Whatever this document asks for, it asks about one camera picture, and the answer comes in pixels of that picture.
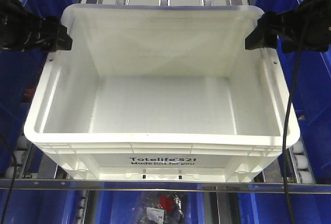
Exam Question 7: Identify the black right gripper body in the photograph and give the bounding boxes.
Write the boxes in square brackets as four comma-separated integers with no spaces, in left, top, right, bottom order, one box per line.
[275,0,331,54]

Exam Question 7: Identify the black cable right side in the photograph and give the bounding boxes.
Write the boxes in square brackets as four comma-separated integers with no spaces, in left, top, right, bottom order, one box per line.
[282,14,311,224]

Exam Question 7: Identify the blue bin right shelf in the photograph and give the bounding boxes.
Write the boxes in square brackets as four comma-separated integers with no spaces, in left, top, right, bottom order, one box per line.
[265,0,330,184]

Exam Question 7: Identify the right white roller track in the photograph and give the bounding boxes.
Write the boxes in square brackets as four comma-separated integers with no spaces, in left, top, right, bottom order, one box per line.
[289,139,315,184]

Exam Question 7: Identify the white plastic tote bin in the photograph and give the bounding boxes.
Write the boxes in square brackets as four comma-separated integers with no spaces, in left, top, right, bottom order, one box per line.
[24,4,300,183]

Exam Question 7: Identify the bagged black red parts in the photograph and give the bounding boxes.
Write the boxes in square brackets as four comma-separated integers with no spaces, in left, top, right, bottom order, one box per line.
[133,191,188,223]

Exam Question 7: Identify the blue bin left shelf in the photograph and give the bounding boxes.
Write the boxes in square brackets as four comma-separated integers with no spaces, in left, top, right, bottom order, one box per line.
[0,0,51,175]

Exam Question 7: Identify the black cable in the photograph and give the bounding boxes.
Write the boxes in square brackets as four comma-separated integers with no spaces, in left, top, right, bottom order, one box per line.
[0,133,18,224]
[282,14,311,224]

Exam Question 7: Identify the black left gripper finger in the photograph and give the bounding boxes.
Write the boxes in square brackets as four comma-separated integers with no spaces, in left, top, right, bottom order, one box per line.
[45,34,72,52]
[45,16,68,40]

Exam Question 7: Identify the left white roller track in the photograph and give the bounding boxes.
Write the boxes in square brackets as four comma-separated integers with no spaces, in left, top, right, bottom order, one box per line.
[5,135,32,179]

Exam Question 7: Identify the white roller track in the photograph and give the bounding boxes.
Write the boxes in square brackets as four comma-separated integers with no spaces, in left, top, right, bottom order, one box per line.
[289,139,315,184]
[5,135,32,179]

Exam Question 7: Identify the blue bin lower left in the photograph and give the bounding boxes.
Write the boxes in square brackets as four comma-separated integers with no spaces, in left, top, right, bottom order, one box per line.
[4,190,82,223]

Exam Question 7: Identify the blue bin lower right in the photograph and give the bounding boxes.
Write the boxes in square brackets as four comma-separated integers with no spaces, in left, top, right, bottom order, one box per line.
[238,193,330,223]

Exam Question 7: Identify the blue bin shelf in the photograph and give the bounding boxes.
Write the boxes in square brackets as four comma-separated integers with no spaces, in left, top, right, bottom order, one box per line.
[265,0,330,184]
[0,0,51,175]

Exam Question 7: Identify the blue bin lower centre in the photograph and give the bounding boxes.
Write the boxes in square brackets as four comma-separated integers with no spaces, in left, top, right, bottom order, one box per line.
[93,191,205,223]

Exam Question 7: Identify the blue bin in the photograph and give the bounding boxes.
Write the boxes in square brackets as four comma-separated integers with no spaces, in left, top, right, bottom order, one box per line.
[4,190,82,223]
[238,193,330,223]
[93,191,205,223]

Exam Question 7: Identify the steel shelf front rail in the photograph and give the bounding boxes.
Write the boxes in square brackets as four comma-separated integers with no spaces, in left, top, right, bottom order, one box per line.
[0,178,331,194]

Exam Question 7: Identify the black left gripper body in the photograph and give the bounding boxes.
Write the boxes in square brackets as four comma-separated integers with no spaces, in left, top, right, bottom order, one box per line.
[1,0,48,52]

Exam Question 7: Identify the black cable left side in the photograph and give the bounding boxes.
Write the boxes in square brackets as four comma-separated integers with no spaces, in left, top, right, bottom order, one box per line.
[0,133,18,224]

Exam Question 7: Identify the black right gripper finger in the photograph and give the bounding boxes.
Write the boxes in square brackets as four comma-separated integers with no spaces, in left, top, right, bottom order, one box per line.
[257,12,279,37]
[245,32,276,50]

